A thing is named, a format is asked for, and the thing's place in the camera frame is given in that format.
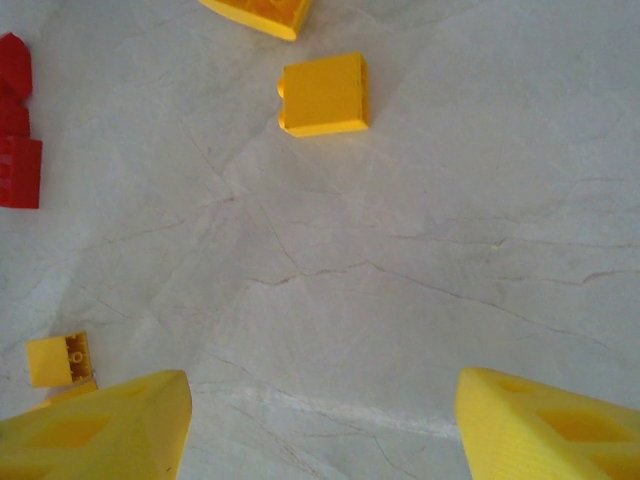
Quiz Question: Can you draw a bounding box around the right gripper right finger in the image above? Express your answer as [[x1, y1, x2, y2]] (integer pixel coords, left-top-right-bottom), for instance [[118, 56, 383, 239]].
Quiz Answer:
[[456, 367, 640, 480]]

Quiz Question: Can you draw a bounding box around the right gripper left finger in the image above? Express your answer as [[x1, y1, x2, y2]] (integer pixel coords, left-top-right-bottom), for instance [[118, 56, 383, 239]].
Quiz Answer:
[[0, 369, 193, 480]]

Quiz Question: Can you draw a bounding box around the small yellow lego brick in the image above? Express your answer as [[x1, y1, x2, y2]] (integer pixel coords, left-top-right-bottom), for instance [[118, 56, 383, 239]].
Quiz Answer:
[[275, 51, 371, 138]]

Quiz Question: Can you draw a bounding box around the long yellow lego brick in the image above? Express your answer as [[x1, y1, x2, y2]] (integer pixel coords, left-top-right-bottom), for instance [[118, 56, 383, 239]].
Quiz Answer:
[[197, 0, 315, 42]]

